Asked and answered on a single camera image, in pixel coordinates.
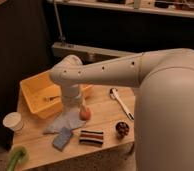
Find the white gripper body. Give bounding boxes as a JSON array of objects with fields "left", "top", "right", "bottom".
[{"left": 61, "top": 84, "right": 82, "bottom": 108}]

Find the blue-grey towel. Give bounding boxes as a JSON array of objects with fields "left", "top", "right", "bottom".
[{"left": 43, "top": 108, "right": 85, "bottom": 151}]

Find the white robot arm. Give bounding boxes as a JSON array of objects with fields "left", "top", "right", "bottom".
[{"left": 50, "top": 48, "right": 194, "bottom": 171}]

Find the orange ball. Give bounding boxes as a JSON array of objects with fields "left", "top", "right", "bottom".
[{"left": 80, "top": 109, "right": 91, "bottom": 120}]

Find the small utensil in bin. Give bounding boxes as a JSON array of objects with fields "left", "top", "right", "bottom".
[{"left": 43, "top": 96, "right": 60, "bottom": 102}]

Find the yellow plastic bin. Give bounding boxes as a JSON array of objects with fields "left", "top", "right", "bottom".
[{"left": 19, "top": 69, "right": 94, "bottom": 120}]

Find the grey metal bench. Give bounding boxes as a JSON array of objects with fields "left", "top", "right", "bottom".
[{"left": 52, "top": 42, "right": 132, "bottom": 63}]

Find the striped folded cloth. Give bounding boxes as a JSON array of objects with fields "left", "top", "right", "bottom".
[{"left": 79, "top": 130, "right": 104, "bottom": 146}]

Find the dark small bowl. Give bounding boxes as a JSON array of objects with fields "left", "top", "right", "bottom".
[{"left": 115, "top": 122, "right": 130, "bottom": 139}]

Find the white paper cup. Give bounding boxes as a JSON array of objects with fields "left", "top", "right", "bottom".
[{"left": 3, "top": 112, "right": 24, "bottom": 132}]

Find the green curved object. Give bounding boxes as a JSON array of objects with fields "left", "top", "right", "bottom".
[{"left": 6, "top": 146, "right": 29, "bottom": 171}]

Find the metal pole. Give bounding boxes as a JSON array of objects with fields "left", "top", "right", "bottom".
[{"left": 53, "top": 0, "right": 66, "bottom": 45}]

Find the upper shelf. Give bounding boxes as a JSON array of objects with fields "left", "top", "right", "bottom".
[{"left": 47, "top": 0, "right": 194, "bottom": 18}]

